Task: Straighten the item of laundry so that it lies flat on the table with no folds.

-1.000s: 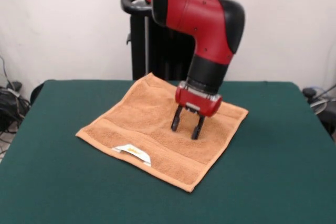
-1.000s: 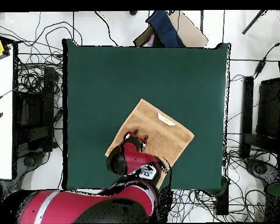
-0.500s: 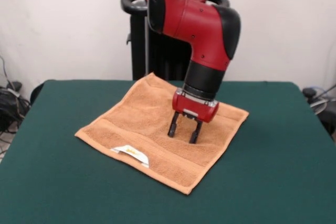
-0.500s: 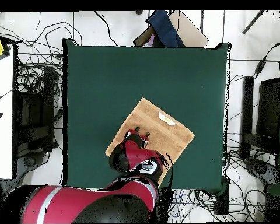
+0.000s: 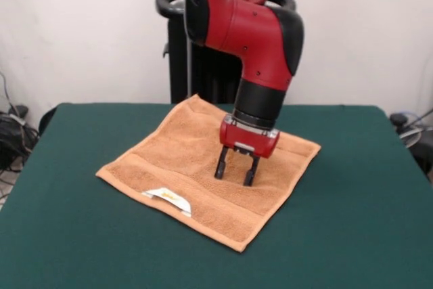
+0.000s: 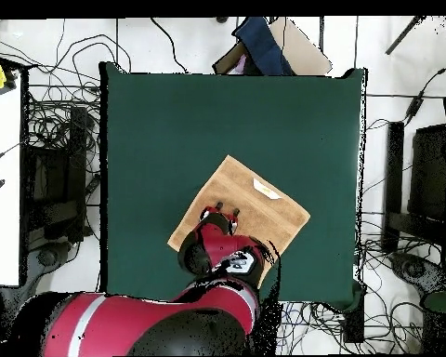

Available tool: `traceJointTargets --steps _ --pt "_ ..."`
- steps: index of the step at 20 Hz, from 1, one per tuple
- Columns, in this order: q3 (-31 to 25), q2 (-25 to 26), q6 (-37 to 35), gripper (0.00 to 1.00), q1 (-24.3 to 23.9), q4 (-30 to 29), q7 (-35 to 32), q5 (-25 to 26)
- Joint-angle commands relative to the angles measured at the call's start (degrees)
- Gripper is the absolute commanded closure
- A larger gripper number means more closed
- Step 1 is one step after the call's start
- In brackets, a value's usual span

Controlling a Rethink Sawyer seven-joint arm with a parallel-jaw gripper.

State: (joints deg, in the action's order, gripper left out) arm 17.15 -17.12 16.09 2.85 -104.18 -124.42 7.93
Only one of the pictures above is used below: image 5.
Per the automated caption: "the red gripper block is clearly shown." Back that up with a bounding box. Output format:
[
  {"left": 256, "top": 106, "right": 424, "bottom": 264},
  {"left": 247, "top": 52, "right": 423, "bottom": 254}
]
[{"left": 213, "top": 114, "right": 281, "bottom": 187}]

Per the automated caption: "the orange terry towel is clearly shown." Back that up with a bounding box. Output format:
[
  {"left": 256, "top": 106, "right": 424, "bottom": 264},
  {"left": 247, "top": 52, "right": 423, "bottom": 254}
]
[{"left": 95, "top": 93, "right": 322, "bottom": 254}]

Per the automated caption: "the dark green table cloth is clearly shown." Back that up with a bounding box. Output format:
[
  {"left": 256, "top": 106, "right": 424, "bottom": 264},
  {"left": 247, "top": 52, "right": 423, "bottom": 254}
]
[{"left": 0, "top": 102, "right": 433, "bottom": 289}]

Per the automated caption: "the black floor object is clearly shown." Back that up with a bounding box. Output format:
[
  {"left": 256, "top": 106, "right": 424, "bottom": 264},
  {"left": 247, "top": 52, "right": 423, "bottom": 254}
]
[{"left": 411, "top": 139, "right": 433, "bottom": 177}]

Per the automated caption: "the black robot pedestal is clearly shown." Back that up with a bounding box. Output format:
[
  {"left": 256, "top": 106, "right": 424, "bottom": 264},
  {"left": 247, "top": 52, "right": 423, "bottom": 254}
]
[{"left": 155, "top": 0, "right": 298, "bottom": 105}]

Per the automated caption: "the black cable bundle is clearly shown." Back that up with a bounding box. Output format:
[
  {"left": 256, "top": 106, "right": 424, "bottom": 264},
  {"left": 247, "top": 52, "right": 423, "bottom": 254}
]
[{"left": 0, "top": 71, "right": 40, "bottom": 202}]

